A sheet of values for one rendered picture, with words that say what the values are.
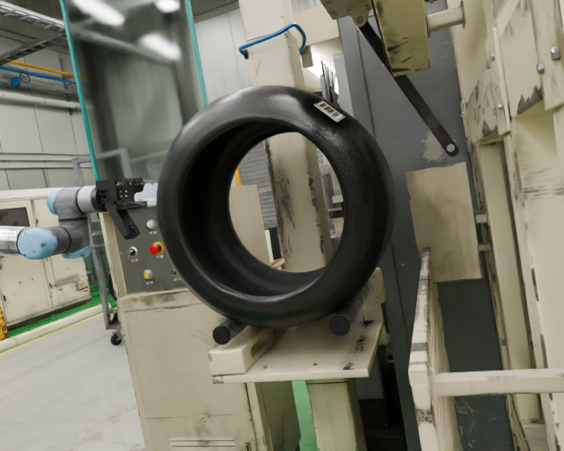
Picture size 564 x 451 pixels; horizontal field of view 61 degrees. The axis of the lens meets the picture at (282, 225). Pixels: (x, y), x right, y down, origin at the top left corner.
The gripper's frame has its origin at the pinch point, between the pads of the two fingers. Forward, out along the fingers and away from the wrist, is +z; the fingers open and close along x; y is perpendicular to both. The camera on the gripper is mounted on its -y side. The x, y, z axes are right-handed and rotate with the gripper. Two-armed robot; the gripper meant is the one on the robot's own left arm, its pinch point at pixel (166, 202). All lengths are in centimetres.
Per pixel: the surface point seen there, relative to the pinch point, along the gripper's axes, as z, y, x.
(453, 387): 67, -18, -59
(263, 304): 29.2, -23.3, -11.7
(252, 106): 30.0, 19.8, -11.2
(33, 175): -752, 53, 711
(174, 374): -35, -70, 52
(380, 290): 51, -28, 23
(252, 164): -327, 48, 920
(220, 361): 17.4, -37.1, -11.3
